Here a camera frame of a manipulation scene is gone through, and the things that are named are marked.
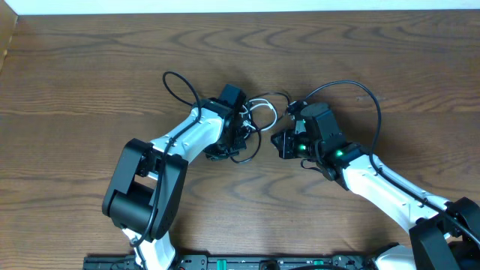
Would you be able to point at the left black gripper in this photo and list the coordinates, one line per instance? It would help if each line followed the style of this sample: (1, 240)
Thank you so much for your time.
(214, 154)

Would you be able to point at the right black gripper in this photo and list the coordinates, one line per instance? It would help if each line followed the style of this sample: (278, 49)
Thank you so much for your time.
(284, 147)

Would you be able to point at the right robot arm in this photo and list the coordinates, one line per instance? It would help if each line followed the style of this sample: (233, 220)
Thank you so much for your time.
(443, 234)

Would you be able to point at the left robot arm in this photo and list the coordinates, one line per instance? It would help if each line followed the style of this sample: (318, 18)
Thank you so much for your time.
(145, 190)

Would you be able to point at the cardboard panel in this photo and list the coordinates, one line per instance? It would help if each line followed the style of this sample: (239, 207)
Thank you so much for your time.
(7, 25)

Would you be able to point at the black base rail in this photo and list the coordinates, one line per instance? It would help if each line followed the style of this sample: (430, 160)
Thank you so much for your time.
(203, 262)

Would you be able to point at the green clamp handle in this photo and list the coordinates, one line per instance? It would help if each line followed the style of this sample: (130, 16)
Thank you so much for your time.
(222, 264)

